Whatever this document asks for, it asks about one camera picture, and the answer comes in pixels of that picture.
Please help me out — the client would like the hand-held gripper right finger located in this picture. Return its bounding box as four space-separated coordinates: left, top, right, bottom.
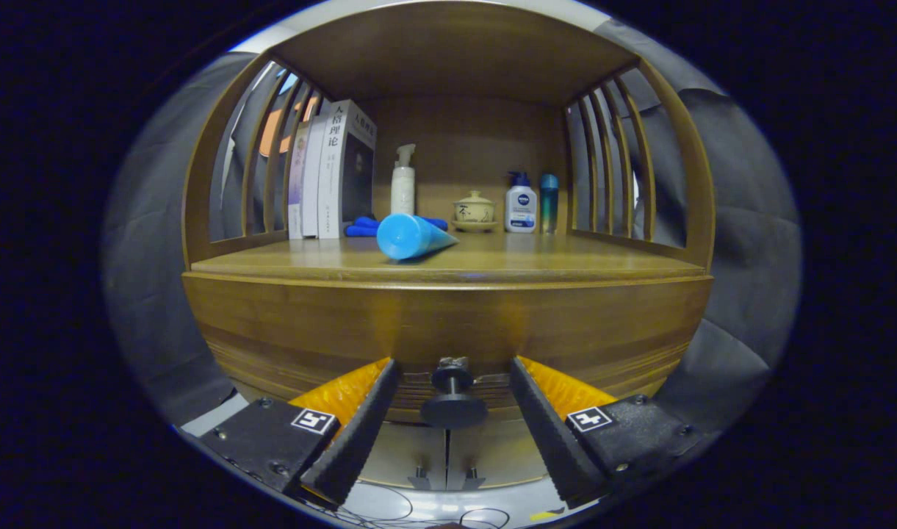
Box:
508 356 702 510

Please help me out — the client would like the wooden countertop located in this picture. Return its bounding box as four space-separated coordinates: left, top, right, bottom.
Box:
191 231 706 281

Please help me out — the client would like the purple and white book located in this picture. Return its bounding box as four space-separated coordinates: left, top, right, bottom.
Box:
287 121 313 240

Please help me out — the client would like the wooden cabinet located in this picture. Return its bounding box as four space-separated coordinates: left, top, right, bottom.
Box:
182 0 716 492

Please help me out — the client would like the ceramic lidded tea cup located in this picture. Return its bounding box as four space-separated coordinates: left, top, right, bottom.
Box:
453 190 499 233

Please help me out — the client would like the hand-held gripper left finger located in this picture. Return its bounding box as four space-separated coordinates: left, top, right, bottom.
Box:
198 358 401 508

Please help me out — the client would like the wooden cabinet door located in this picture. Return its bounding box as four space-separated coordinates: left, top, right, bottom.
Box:
360 422 449 489
448 419 548 489

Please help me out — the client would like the black drawer knob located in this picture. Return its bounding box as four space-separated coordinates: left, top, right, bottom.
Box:
420 357 488 430

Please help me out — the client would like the teal bottle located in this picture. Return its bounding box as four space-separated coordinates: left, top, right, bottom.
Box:
540 173 559 234

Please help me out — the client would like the white lotion bottle blue cap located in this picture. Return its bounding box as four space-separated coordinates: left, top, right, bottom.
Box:
505 171 538 234

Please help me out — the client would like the blue cloth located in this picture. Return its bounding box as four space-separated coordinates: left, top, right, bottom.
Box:
345 215 449 237

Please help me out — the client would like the white pump bottle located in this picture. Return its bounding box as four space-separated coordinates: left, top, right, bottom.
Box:
390 143 417 216

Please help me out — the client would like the blue tube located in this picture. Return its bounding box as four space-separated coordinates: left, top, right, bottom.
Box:
376 213 459 262

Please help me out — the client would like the white book with portrait cover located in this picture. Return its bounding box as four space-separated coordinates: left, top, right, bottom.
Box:
317 100 378 240

